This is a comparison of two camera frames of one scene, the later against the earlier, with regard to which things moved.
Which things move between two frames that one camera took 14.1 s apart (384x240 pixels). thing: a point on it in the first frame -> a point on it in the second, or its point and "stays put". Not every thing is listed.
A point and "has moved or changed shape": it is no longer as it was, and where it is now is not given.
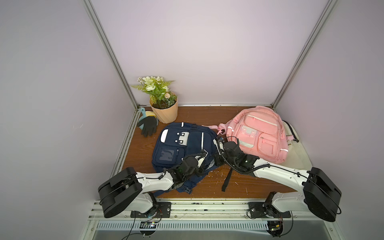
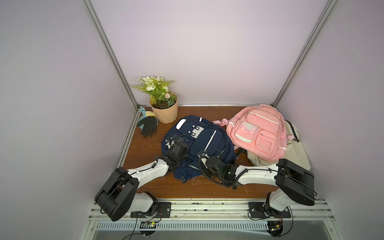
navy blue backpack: [178, 141] has moved or changed shape
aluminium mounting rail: [297, 211] stays put
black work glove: [150, 125] stays put
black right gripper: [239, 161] -> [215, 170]
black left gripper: [200, 169] -> [185, 153]
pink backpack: [260, 130] stays put
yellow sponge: [150, 113] stays put
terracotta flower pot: [166, 111] stays put
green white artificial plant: [158, 89] stays put
